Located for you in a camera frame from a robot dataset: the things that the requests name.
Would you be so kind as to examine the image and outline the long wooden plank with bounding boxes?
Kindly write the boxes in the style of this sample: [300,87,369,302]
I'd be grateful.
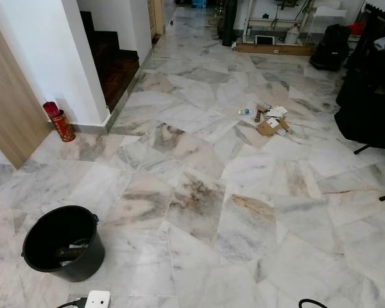
[235,42,316,57]

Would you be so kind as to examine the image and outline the white plastic jug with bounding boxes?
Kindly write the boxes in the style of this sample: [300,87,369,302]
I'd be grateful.
[286,24,302,44]

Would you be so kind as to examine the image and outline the white plastic tray shelf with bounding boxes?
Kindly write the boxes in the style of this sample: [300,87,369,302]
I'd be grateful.
[306,5,348,33]

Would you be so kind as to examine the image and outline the red plastic bag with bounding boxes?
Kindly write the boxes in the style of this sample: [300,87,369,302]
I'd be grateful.
[348,22,366,36]

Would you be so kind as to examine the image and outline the black folding chair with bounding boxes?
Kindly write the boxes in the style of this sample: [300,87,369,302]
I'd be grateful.
[334,64,385,201]

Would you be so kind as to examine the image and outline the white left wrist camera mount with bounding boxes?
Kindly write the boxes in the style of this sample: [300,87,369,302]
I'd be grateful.
[83,291,111,308]

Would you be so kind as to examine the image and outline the dark wooden staircase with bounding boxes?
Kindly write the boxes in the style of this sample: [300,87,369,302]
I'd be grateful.
[80,11,141,111]

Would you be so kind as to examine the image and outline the black plastic bucket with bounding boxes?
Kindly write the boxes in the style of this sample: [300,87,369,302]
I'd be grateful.
[21,205,106,284]

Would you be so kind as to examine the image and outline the dark green rolled mat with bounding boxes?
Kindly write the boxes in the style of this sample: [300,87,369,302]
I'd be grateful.
[221,0,239,47]

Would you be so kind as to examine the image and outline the light wooden door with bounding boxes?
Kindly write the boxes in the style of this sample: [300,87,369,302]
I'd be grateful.
[0,8,53,170]

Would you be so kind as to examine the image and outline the wooden top sewing table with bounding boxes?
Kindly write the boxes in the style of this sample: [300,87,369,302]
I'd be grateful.
[241,0,309,47]

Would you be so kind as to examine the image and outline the red tin canister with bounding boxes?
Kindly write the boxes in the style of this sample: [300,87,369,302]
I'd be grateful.
[43,101,76,143]

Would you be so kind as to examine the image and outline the brown cardboard box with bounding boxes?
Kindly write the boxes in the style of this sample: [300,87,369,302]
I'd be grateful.
[256,117,289,137]

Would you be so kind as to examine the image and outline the black canister vacuum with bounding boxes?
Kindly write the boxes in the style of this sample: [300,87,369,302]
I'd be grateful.
[310,24,350,71]

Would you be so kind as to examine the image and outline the white paper card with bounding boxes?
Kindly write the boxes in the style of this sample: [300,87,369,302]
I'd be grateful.
[267,106,288,119]

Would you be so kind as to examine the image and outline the wooden doorway frame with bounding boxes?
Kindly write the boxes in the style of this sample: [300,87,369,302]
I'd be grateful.
[148,0,164,39]

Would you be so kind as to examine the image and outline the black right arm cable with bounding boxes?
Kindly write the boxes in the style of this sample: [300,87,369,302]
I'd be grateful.
[300,299,328,308]

